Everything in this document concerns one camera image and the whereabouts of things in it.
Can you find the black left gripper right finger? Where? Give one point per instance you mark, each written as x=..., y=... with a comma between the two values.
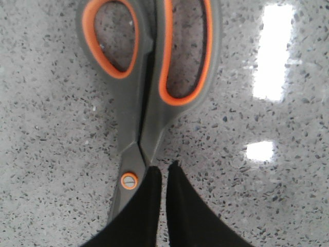
x=190, y=221

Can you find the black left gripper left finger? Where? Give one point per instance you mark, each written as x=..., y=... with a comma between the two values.
x=136, y=225

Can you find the grey orange handled scissors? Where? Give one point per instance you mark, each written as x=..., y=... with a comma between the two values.
x=144, y=106

